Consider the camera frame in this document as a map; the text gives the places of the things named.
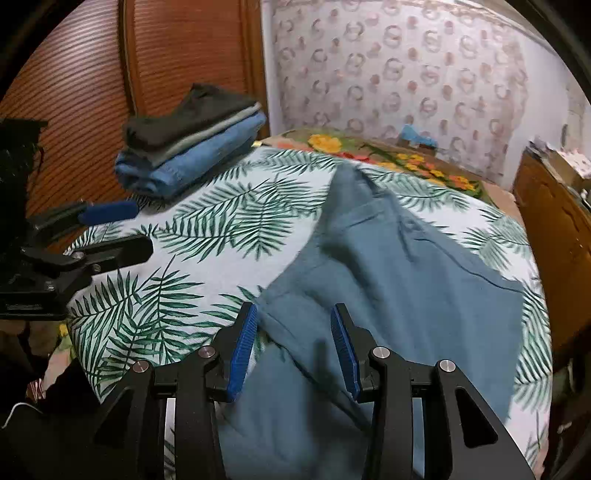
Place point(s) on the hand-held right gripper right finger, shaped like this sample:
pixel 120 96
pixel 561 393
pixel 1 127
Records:
pixel 344 350

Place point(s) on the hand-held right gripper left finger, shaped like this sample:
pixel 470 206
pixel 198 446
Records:
pixel 242 350

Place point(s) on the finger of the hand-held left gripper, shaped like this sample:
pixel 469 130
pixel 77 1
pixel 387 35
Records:
pixel 124 249
pixel 111 211

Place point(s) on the blue-grey pants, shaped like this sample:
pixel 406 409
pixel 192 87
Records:
pixel 392 286

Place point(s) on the dark folded pants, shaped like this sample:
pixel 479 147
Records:
pixel 184 120

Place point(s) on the leaf print bed sheet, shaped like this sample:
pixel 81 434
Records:
pixel 207 230

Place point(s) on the folded blue denim jeans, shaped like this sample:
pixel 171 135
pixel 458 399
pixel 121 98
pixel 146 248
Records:
pixel 194 161

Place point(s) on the grey folded garment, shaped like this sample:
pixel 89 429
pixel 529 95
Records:
pixel 203 134

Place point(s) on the wooden louvred wardrobe door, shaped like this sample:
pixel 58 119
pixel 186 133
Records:
pixel 92 69

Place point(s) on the floral blanket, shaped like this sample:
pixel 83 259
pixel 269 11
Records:
pixel 332 143

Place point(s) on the small blue object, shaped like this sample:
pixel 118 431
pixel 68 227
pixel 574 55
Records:
pixel 415 136

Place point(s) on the wooden cabinet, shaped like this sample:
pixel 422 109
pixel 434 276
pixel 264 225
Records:
pixel 554 240

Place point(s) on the cardboard box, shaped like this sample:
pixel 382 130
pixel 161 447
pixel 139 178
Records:
pixel 570 164

